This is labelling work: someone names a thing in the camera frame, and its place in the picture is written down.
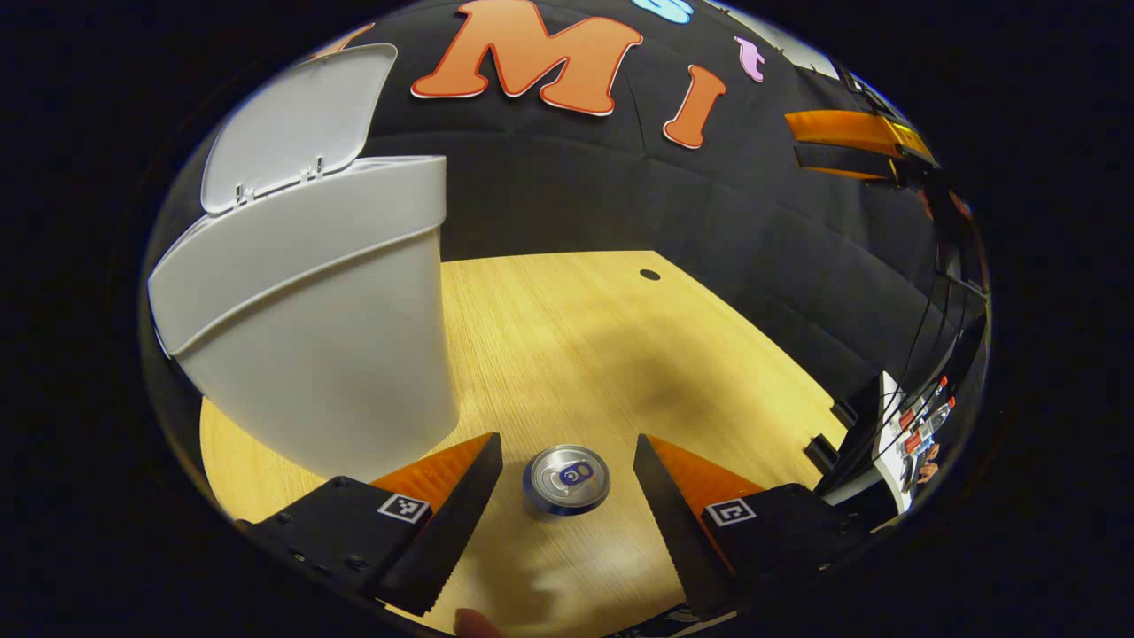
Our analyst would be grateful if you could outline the silver pop can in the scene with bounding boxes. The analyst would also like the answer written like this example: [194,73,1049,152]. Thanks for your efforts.
[522,443,612,517]

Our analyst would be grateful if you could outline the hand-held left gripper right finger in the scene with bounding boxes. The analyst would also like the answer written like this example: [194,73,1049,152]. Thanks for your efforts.
[633,432,874,619]

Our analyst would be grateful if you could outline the white desktop garbage bin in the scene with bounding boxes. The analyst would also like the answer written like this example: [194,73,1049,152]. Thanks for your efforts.
[146,43,462,484]

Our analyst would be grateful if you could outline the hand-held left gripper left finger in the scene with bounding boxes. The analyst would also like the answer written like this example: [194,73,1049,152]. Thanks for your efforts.
[239,432,504,617]

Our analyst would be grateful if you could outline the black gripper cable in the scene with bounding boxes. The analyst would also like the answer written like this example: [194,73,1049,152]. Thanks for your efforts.
[837,266,971,497]

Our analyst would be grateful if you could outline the wooden desktop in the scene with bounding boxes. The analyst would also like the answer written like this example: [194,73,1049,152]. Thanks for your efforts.
[199,251,847,638]

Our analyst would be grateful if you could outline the white cluttered shelf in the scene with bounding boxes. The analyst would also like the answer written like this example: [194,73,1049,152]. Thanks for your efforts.
[873,372,959,515]

